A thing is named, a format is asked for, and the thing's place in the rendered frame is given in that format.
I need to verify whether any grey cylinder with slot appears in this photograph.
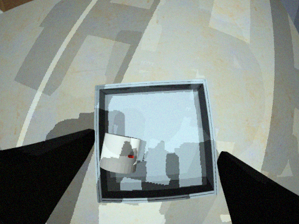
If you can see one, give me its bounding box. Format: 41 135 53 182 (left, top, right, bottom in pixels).
100 133 141 174

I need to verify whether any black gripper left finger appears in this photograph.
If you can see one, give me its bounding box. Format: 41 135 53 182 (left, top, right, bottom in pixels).
0 129 95 224

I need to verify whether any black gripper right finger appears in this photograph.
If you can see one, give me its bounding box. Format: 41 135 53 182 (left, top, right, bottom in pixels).
217 151 299 224

